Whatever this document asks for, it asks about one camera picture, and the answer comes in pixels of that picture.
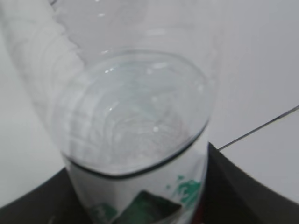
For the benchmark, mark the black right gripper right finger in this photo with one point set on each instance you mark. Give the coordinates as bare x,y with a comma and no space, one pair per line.
233,197

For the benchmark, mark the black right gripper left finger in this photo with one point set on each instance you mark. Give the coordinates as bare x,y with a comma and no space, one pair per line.
54,202

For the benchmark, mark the Nongfu Spring water bottle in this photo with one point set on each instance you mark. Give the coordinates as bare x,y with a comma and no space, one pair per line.
125,88

